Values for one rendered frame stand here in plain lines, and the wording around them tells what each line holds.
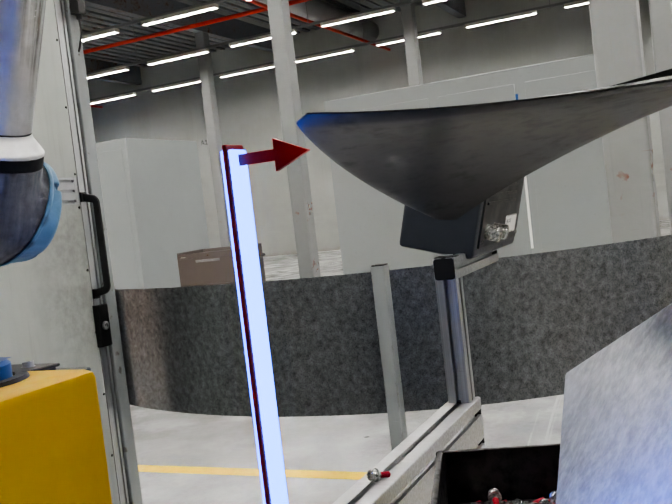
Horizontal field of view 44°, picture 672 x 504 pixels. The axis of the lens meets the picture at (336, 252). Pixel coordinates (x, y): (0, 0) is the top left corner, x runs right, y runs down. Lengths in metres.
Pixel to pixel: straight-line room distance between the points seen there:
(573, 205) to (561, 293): 4.19
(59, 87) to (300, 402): 1.19
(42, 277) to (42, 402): 2.12
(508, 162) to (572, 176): 5.94
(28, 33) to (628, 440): 0.68
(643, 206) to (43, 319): 3.30
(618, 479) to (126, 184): 9.83
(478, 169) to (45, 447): 0.36
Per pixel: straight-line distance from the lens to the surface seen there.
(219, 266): 7.31
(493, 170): 0.62
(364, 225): 7.04
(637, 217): 4.79
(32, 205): 0.94
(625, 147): 4.79
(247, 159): 0.62
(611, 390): 0.54
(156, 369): 2.78
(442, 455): 0.86
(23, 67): 0.91
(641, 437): 0.50
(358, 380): 2.37
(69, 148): 2.66
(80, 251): 2.64
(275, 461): 0.65
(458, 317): 1.11
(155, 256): 10.39
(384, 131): 0.51
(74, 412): 0.42
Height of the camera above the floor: 1.14
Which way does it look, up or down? 3 degrees down
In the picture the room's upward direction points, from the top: 7 degrees counter-clockwise
